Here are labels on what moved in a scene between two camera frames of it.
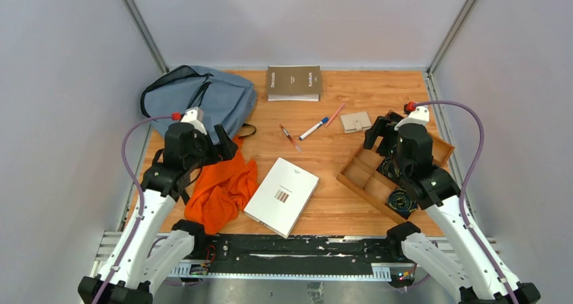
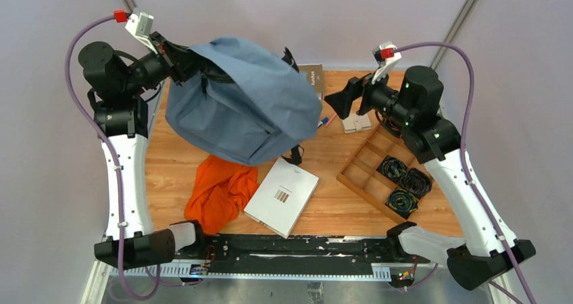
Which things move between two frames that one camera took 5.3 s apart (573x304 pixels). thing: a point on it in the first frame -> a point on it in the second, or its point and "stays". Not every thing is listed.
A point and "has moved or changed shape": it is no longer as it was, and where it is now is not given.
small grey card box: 355,122 stays
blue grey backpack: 222,99 has moved or changed shape
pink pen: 334,114 stays
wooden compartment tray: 361,174 stays
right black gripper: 382,127 -> 341,100
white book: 282,196 stays
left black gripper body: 223,142 -> 171,57
